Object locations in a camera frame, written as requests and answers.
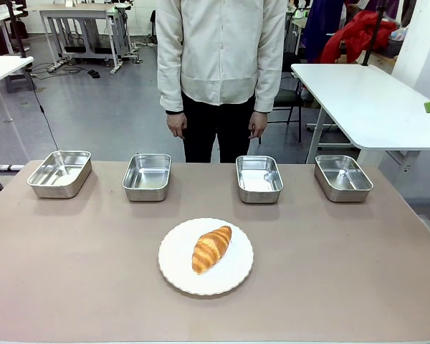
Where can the person's right hand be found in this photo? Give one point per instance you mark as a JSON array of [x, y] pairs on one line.
[[176, 125]]

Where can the small white side table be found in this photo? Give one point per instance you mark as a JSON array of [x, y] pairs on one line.
[[3, 68]]

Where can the red jacket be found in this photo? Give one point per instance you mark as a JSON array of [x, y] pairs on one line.
[[358, 36]]

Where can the person's right forearm, cream sleeve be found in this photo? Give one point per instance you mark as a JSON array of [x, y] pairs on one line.
[[170, 86]]

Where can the person's left hand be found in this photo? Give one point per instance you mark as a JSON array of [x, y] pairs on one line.
[[258, 124]]

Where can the person in cream shirt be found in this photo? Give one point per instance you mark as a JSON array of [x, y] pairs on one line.
[[220, 53]]

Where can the black folding chair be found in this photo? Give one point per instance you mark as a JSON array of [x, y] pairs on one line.
[[288, 96]]

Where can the white scalloped plate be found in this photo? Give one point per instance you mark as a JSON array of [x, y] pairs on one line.
[[229, 272]]

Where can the thin black pole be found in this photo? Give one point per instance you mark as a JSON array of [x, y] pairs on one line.
[[372, 32]]

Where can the golden croissant bread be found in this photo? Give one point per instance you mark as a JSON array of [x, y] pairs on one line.
[[211, 249]]

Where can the white power strip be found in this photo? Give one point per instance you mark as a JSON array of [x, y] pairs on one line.
[[10, 167]]

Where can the grey metal workbench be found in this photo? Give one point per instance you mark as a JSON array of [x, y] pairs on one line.
[[82, 21]]

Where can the small black floor object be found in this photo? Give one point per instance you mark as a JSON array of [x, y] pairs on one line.
[[94, 74]]

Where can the thick black pole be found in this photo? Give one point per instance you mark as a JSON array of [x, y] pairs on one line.
[[18, 28]]

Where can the dark blue hanging cloth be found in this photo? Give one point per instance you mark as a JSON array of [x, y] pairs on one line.
[[320, 25]]

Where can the steel rectangular container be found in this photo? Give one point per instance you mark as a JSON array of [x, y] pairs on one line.
[[147, 177], [343, 178], [259, 179], [59, 173]]

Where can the large white side table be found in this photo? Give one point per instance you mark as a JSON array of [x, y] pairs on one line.
[[369, 104]]

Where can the person's left forearm, cream sleeve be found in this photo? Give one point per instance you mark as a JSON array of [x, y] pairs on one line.
[[267, 82]]

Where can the grey plastic basket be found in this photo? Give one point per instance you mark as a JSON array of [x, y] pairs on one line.
[[397, 43]]

